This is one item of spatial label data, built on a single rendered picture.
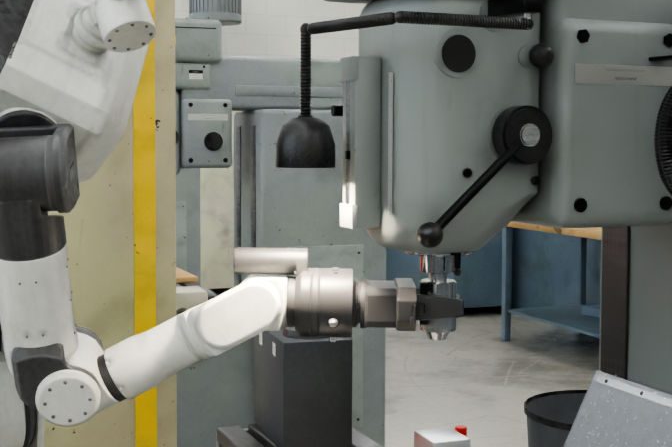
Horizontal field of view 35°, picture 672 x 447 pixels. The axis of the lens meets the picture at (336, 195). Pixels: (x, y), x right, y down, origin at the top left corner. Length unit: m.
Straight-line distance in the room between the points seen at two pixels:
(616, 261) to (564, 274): 6.84
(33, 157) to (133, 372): 0.31
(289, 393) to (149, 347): 0.45
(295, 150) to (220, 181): 8.49
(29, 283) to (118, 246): 1.69
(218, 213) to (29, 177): 8.50
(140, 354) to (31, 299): 0.16
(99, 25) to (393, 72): 0.36
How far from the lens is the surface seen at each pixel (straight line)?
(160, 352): 1.37
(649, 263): 1.61
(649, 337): 1.63
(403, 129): 1.26
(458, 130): 1.26
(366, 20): 1.18
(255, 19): 10.81
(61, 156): 1.25
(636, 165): 1.38
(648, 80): 1.39
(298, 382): 1.77
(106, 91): 1.38
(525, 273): 8.97
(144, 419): 3.08
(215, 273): 9.78
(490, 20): 1.20
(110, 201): 2.97
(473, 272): 8.74
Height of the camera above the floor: 1.45
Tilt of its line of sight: 3 degrees down
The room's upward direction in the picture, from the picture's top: straight up
